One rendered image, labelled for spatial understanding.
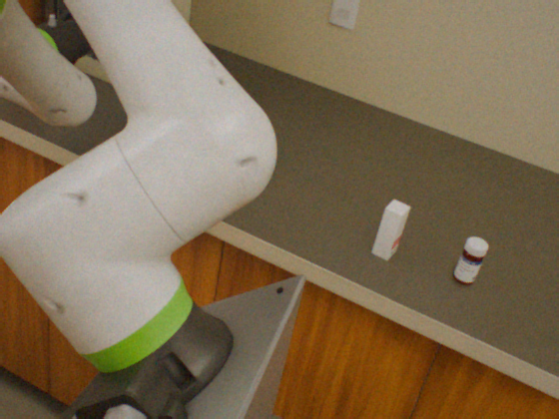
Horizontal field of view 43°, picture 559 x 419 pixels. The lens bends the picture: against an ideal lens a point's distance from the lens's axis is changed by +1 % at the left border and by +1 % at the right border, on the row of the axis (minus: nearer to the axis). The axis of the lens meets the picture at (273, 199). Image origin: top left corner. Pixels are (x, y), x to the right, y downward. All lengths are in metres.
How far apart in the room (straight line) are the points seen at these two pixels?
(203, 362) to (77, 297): 0.14
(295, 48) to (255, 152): 1.30
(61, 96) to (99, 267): 0.56
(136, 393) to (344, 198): 0.88
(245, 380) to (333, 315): 0.68
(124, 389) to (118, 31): 0.35
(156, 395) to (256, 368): 0.10
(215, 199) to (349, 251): 0.68
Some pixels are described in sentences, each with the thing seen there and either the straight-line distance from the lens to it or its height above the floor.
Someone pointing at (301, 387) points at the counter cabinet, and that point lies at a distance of 1.52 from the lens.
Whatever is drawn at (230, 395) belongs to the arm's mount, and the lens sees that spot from 0.70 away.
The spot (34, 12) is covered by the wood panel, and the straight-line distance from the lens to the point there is 1.88.
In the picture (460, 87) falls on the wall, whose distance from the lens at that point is 1.84.
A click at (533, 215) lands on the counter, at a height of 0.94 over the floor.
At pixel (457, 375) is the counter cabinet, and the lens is 1.35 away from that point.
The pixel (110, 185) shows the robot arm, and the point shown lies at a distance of 0.67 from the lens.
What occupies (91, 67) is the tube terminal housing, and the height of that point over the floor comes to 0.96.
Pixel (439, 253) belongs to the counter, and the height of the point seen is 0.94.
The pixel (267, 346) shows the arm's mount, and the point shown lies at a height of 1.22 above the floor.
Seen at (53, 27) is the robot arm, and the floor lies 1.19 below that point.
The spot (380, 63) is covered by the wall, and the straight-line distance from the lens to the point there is 1.88.
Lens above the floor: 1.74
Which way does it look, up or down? 34 degrees down
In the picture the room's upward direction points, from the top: 11 degrees clockwise
